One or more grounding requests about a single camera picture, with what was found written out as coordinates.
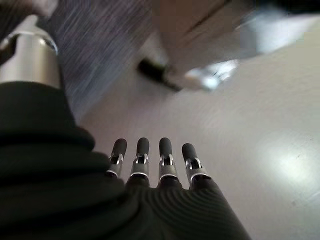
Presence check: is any beige wooden nightstand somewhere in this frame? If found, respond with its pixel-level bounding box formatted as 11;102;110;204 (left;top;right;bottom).
153;0;253;76

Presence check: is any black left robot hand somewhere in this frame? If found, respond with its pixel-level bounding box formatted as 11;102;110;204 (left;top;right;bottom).
0;14;252;240

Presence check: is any grey fabric armchair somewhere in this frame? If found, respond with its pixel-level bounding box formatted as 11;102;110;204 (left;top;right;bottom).
37;0;185;123

